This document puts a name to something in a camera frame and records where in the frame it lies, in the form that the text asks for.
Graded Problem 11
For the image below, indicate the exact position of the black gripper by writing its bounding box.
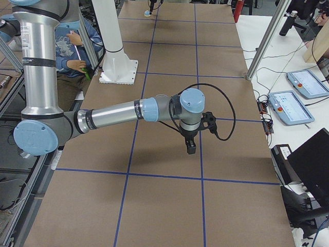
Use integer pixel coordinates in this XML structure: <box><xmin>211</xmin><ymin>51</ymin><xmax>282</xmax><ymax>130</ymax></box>
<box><xmin>181</xmin><ymin>129</ymin><xmax>198</xmax><ymax>154</ymax></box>
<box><xmin>150</xmin><ymin>1</ymin><xmax>156</xmax><ymax>13</ymax></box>

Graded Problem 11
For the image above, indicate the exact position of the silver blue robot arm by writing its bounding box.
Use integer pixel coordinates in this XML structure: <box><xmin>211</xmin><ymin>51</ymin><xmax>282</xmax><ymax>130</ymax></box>
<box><xmin>12</xmin><ymin>1</ymin><xmax>206</xmax><ymax>156</ymax></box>
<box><xmin>148</xmin><ymin>0</ymin><xmax>164</xmax><ymax>14</ymax></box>

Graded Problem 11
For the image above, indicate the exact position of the red cylinder bottle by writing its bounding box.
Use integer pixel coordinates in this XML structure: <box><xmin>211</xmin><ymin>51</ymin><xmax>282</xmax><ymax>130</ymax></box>
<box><xmin>233</xmin><ymin>0</ymin><xmax>244</xmax><ymax>23</ymax></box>

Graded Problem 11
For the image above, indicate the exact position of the black computer box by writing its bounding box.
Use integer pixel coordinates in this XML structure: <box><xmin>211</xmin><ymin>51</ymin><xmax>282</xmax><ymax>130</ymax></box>
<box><xmin>271</xmin><ymin>144</ymin><xmax>304</xmax><ymax>186</ymax></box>

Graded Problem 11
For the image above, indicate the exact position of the seated person in blue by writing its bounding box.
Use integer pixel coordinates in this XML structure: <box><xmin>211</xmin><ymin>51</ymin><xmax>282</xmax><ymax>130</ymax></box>
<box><xmin>55</xmin><ymin>27</ymin><xmax>92</xmax><ymax>111</ymax></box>

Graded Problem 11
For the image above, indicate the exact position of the near teach pendant tablet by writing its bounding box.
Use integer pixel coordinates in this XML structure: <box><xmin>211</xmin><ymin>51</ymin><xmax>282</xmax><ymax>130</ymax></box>
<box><xmin>268</xmin><ymin>91</ymin><xmax>315</xmax><ymax>126</ymax></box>

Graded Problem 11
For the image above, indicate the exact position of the teach pendant tablet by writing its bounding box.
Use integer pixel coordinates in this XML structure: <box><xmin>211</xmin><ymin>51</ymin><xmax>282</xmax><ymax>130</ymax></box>
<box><xmin>286</xmin><ymin>69</ymin><xmax>328</xmax><ymax>99</ymax></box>
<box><xmin>268</xmin><ymin>91</ymin><xmax>315</xmax><ymax>126</ymax></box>

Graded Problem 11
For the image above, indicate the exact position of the black monitor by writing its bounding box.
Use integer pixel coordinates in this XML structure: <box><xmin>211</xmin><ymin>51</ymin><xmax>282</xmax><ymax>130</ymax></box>
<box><xmin>287</xmin><ymin>128</ymin><xmax>328</xmax><ymax>207</ymax></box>

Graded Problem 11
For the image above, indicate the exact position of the far teach pendant tablet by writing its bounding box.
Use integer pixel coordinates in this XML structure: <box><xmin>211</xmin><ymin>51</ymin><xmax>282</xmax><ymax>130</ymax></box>
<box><xmin>286</xmin><ymin>69</ymin><xmax>328</xmax><ymax>99</ymax></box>

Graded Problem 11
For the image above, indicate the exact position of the black water bottle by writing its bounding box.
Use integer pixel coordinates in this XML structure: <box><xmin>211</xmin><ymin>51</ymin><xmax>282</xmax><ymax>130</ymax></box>
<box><xmin>279</xmin><ymin>10</ymin><xmax>298</xmax><ymax>36</ymax></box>

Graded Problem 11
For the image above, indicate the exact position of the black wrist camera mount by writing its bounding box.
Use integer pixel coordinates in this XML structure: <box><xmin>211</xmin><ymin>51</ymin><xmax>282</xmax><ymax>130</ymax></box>
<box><xmin>198</xmin><ymin>112</ymin><xmax>217</xmax><ymax>134</ymax></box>

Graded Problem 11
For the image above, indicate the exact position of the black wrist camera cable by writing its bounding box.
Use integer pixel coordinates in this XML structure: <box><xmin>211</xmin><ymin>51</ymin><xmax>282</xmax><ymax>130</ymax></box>
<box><xmin>161</xmin><ymin>82</ymin><xmax>236</xmax><ymax>142</ymax></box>

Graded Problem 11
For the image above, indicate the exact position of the white camera pole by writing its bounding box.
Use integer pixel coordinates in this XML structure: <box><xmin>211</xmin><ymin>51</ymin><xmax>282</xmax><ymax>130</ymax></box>
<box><xmin>92</xmin><ymin>0</ymin><xmax>123</xmax><ymax>53</ymax></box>

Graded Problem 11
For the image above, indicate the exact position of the white camera pole base plate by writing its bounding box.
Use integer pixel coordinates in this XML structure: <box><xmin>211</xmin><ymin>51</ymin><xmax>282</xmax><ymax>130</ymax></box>
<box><xmin>99</xmin><ymin>59</ymin><xmax>138</xmax><ymax>84</ymax></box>

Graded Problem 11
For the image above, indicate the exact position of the small electronics board with wires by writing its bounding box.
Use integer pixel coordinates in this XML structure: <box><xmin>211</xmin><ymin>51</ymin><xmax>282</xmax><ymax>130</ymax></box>
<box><xmin>257</xmin><ymin>95</ymin><xmax>274</xmax><ymax>136</ymax></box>

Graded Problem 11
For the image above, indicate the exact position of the aluminium frame post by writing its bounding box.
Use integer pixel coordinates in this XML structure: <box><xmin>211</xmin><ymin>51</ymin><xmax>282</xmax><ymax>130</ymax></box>
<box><xmin>246</xmin><ymin>0</ymin><xmax>291</xmax><ymax>81</ymax></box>

